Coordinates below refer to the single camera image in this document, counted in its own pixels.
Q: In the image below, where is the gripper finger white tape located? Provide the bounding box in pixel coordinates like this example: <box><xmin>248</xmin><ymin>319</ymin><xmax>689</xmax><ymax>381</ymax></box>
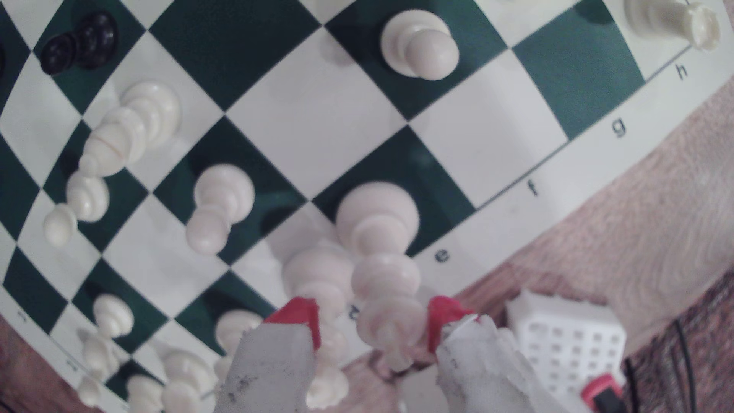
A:
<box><xmin>427</xmin><ymin>295</ymin><xmax>570</xmax><ymax>413</ymax></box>
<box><xmin>215</xmin><ymin>296</ymin><xmax>321</xmax><ymax>413</ymax></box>

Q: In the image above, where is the white chess bishop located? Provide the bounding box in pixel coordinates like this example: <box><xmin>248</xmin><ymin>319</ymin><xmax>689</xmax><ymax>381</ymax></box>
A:
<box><xmin>215</xmin><ymin>309</ymin><xmax>266</xmax><ymax>382</ymax></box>
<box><xmin>78</xmin><ymin>80</ymin><xmax>182</xmax><ymax>179</ymax></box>

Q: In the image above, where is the white chess knight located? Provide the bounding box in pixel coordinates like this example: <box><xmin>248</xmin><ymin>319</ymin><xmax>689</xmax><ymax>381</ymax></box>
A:
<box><xmin>160</xmin><ymin>348</ymin><xmax>219</xmax><ymax>413</ymax></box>

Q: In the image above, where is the white chess queen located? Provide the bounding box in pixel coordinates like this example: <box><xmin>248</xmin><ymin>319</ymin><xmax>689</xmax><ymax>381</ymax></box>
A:
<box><xmin>281</xmin><ymin>241</ymin><xmax>356</xmax><ymax>411</ymax></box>

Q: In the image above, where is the white chess rook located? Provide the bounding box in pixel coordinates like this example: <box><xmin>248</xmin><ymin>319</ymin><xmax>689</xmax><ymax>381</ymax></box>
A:
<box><xmin>125</xmin><ymin>375</ymin><xmax>167</xmax><ymax>413</ymax></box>
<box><xmin>624</xmin><ymin>0</ymin><xmax>722</xmax><ymax>53</ymax></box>

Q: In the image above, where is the white chess king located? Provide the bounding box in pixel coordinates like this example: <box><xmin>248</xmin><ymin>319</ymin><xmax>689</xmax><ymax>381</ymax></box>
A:
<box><xmin>335</xmin><ymin>182</ymin><xmax>429</xmax><ymax>372</ymax></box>

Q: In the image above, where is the green white chess mat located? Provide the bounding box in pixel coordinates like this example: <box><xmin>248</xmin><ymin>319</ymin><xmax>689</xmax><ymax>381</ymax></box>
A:
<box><xmin>0</xmin><ymin>0</ymin><xmax>734</xmax><ymax>413</ymax></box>

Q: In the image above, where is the white breadboard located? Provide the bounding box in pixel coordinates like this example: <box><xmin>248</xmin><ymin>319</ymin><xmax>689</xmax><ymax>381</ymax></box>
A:
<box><xmin>505</xmin><ymin>289</ymin><xmax>627</xmax><ymax>403</ymax></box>

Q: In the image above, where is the red black clip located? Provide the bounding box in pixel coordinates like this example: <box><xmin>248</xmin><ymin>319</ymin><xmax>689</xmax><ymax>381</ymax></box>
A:
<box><xmin>581</xmin><ymin>373</ymin><xmax>627</xmax><ymax>413</ymax></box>

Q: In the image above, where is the black cable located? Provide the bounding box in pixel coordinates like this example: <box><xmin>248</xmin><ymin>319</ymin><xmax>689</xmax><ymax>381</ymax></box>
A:
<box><xmin>625</xmin><ymin>357</ymin><xmax>641</xmax><ymax>413</ymax></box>
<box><xmin>672</xmin><ymin>319</ymin><xmax>699</xmax><ymax>413</ymax></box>

